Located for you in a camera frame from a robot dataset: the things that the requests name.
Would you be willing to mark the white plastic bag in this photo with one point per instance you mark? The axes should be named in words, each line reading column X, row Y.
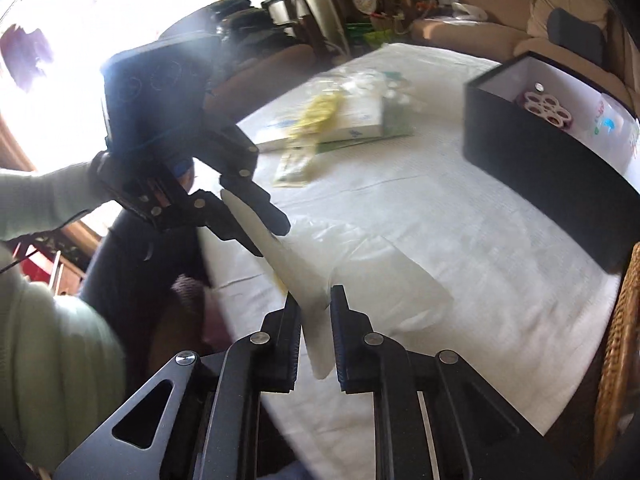
column 316, row 255

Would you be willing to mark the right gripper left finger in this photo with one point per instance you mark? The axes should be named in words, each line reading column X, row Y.
column 197, row 417

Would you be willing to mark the black storage box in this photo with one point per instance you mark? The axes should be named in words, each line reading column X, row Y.
column 585, row 178

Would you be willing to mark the purple white ring holder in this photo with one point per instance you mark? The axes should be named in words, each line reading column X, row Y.
column 547, row 107

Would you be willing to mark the dark grey cushion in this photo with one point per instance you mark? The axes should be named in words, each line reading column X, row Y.
column 580, row 37

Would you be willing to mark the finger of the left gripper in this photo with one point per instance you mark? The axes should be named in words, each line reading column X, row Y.
column 243, row 187
column 227, row 217

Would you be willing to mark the brown chair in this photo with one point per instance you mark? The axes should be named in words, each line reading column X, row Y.
column 264, row 81

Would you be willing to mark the white glove box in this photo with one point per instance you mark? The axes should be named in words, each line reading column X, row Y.
column 376, row 106

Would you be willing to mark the white table cloth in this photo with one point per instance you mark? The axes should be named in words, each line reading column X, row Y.
column 530, row 306

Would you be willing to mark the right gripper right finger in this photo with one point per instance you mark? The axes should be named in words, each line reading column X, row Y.
column 435, row 417

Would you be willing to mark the left forearm green sleeve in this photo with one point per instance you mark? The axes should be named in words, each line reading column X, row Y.
column 33, row 202

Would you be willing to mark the brown sofa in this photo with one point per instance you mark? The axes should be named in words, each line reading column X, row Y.
column 515, row 27

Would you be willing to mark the yellow sachet packets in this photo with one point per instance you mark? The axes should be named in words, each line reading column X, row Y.
column 317, row 115

